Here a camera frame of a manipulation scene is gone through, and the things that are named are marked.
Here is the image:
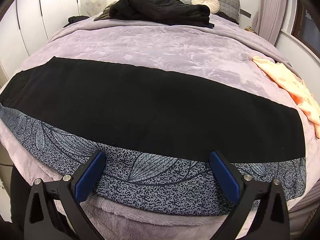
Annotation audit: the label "white wardrobe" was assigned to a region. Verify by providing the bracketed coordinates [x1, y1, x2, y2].
[1, 0, 79, 76]

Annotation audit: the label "lilac curtain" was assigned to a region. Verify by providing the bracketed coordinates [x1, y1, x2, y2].
[252, 0, 287, 45]

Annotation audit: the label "brown knitted garment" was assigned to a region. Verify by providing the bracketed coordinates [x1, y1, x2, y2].
[94, 1, 117, 21]

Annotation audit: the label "black pants with patterned side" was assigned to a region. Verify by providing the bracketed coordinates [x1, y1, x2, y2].
[1, 57, 306, 216]

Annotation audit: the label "orange garment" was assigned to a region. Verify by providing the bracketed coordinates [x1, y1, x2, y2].
[252, 56, 319, 138]

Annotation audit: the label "white floral plastic bag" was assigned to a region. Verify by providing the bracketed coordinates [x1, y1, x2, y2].
[79, 0, 107, 17]

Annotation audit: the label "black clothes pile on bed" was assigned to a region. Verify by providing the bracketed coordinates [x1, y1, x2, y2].
[109, 0, 214, 29]

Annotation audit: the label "dark framed window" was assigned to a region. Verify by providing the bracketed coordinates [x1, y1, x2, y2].
[291, 0, 320, 57]

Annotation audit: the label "black garment beside bed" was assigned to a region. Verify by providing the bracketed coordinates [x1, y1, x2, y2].
[64, 15, 89, 28]

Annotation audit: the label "round cream cushion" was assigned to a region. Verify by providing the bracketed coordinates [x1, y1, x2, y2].
[191, 0, 220, 14]

